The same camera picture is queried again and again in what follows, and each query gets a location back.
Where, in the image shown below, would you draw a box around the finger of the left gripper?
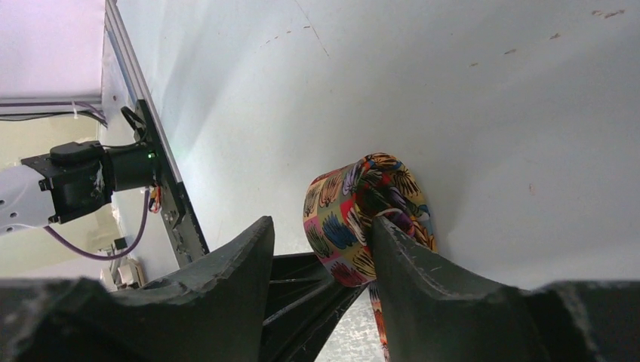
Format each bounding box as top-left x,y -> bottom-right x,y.
259,253 -> 365,362

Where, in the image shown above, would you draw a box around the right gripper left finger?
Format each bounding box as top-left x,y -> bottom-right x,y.
1,216 -> 275,361

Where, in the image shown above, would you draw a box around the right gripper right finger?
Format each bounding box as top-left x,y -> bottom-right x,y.
372,217 -> 639,361

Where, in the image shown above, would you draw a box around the colourful patterned tie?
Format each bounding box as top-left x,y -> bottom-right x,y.
303,152 -> 437,360

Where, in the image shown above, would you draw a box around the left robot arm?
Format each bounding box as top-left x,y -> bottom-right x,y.
1,141 -> 360,361

